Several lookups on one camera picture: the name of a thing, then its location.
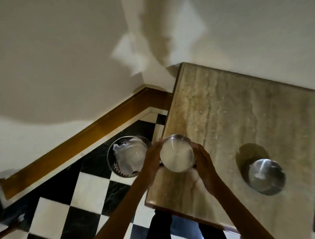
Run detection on person's right hand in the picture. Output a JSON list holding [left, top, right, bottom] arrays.
[[193, 144, 219, 192]]

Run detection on person's left hand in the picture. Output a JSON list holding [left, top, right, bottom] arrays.
[[141, 138, 164, 182]]

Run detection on round steel container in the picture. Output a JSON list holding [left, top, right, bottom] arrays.
[[160, 134, 196, 172]]

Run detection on person's left forearm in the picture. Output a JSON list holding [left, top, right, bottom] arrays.
[[95, 174, 155, 239]]

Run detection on person's right forearm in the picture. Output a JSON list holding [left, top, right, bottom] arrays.
[[204, 178, 275, 239]]

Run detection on white bin liner bag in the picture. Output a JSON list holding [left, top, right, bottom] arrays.
[[113, 141, 148, 173]]

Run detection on steel mesh waste bin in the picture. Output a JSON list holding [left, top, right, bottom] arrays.
[[107, 136, 152, 178]]

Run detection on round steel lid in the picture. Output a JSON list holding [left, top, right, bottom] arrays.
[[247, 159, 286, 196]]

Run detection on person's blue jeans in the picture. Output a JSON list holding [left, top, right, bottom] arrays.
[[171, 215, 201, 239]]

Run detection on brown wooden baseboard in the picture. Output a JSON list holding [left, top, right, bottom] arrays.
[[0, 86, 174, 200]]

